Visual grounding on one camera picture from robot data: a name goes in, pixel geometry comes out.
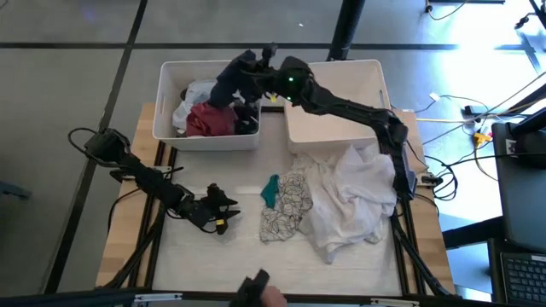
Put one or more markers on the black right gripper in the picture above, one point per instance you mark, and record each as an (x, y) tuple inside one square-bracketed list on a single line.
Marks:
[(260, 79)]

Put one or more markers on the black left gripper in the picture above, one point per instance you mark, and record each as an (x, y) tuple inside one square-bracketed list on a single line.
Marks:
[(200, 213)]

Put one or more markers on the dark navy garment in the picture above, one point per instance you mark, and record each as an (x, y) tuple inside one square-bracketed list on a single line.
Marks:
[(224, 91)]

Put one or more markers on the small dark teal cloth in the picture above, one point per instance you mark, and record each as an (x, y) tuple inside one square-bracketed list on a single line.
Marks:
[(270, 192)]

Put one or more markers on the light blue shirt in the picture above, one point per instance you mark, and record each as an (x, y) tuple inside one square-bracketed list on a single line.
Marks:
[(198, 96)]

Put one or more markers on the red printed garment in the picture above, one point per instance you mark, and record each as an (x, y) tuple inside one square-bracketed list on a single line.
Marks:
[(209, 121)]

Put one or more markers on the white black patterned cloth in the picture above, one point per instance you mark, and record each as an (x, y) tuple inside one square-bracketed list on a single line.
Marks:
[(286, 213)]

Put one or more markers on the large white garment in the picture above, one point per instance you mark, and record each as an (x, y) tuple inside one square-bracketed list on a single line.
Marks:
[(350, 200)]

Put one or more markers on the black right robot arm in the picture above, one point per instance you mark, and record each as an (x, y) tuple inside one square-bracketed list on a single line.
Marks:
[(350, 108)]

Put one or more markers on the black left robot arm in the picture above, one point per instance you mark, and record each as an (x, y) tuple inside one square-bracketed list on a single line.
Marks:
[(149, 181)]

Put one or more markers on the white plastic laundry bin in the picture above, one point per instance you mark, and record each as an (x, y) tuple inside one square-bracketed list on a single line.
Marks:
[(324, 134), (205, 143)]

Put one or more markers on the black hand-held device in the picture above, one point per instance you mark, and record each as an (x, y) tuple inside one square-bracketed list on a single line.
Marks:
[(251, 290)]

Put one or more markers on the person's hand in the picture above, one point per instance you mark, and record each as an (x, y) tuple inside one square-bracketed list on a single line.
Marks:
[(273, 296)]

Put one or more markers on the black support pole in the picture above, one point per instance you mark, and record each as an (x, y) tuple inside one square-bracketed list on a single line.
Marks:
[(347, 25)]

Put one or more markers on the white plug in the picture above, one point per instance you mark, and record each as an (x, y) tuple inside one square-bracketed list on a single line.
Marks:
[(434, 96)]

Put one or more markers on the blue-grey floor object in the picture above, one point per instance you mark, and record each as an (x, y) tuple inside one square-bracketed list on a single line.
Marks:
[(13, 189)]

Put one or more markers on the black laptop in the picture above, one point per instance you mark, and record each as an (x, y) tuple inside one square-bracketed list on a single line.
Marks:
[(524, 277)]

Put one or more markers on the black aluminium table frame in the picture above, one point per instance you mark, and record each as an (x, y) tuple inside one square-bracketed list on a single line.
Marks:
[(272, 109)]

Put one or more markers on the silver metal bracket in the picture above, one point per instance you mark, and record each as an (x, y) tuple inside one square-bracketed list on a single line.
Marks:
[(158, 297), (394, 302)]

